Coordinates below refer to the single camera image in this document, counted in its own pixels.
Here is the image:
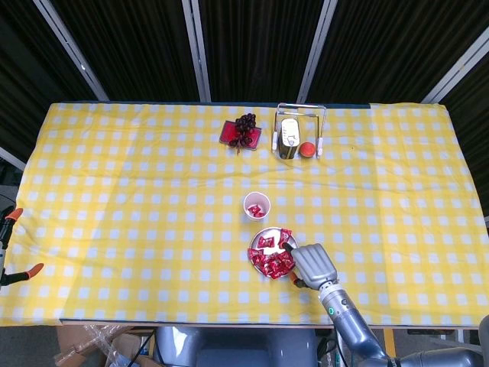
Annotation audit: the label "red rectangular tray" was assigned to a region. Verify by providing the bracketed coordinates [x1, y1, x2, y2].
[219, 120, 264, 151]

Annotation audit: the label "dark green gold tin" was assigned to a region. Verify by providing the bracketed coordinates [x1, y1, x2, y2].
[277, 117, 301, 161]

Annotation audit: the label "clear plastic packaging film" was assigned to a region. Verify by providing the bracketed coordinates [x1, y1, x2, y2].
[72, 324, 129, 367]

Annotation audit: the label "white paper cup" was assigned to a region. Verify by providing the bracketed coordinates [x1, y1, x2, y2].
[243, 190, 272, 222]

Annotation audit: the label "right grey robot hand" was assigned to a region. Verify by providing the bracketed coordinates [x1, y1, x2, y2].
[281, 242, 339, 291]

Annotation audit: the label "black pleated curtain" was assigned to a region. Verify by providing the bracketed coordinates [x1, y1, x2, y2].
[0, 0, 489, 219]

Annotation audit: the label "yellow metal table leg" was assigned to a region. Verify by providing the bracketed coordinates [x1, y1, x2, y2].
[383, 327, 397, 360]

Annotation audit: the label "grey robot torso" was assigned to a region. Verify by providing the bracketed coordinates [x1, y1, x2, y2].
[154, 326, 318, 367]

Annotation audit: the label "black spring clamp orange tips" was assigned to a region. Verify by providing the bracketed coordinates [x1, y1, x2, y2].
[0, 262, 44, 286]
[0, 208, 24, 249]

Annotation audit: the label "white metal frame post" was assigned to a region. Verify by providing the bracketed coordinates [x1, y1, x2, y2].
[32, 0, 111, 102]
[421, 27, 489, 104]
[180, 0, 212, 102]
[296, 0, 339, 104]
[0, 146, 27, 172]

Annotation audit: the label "dark purple grape bunch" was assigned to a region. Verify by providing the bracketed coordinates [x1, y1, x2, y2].
[228, 112, 257, 156]

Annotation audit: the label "round steel plate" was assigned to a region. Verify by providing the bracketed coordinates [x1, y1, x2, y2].
[248, 226, 300, 281]

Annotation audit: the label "white wire rack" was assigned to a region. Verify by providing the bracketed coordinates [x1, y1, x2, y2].
[271, 102, 328, 158]

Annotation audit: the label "brown cardboard box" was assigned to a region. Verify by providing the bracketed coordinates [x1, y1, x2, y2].
[53, 324, 156, 367]

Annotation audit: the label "yellow white checked tablecloth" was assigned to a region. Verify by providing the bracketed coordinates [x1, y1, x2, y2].
[0, 100, 489, 328]

